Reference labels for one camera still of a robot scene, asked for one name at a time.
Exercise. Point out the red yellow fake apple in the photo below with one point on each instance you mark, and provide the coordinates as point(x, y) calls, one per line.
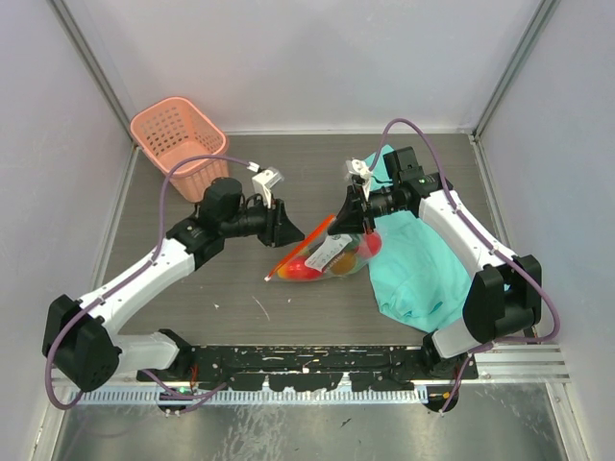
point(370, 245)

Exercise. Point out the white slotted cable duct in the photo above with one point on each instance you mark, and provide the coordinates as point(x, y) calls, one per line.
point(144, 395)

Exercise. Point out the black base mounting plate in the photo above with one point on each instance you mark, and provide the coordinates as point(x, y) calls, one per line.
point(308, 369)

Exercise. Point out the red yellow fake mango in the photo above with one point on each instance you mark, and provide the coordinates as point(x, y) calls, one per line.
point(296, 270)

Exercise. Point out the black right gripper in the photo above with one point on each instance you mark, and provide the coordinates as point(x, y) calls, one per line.
point(351, 218)

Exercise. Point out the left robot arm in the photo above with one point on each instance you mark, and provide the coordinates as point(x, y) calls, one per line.
point(82, 338)

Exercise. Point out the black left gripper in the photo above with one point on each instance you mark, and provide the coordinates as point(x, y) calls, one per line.
point(279, 230)

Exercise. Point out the teal t-shirt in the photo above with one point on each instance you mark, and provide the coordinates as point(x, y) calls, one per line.
point(416, 278)

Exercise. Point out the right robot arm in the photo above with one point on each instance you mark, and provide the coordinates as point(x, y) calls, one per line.
point(503, 297)

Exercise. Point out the clear zip top bag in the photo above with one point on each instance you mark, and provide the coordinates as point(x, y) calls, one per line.
point(321, 251)

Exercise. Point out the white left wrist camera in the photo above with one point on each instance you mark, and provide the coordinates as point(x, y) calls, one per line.
point(264, 181)

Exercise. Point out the pink plastic basket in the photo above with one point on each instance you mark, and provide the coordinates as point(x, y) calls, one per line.
point(173, 130)

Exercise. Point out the brown fake kiwi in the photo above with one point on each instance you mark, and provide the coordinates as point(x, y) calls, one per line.
point(344, 264)

